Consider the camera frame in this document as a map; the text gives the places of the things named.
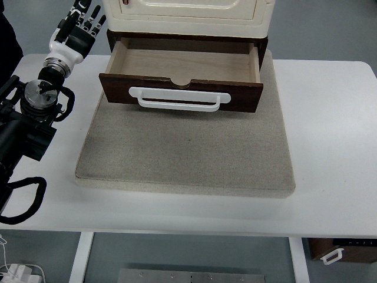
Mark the white table leg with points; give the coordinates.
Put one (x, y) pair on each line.
(299, 259)
(81, 256)

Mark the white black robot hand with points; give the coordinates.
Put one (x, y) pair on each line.
(69, 48)

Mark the grey metal plate with screws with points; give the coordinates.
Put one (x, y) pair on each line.
(191, 277)

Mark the beige fabric mat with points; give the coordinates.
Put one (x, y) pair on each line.
(188, 153)

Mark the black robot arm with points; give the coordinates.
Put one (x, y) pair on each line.
(38, 94)

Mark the white power adapter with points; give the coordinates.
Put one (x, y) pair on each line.
(17, 272)

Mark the person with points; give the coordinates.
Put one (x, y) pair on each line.
(9, 50)

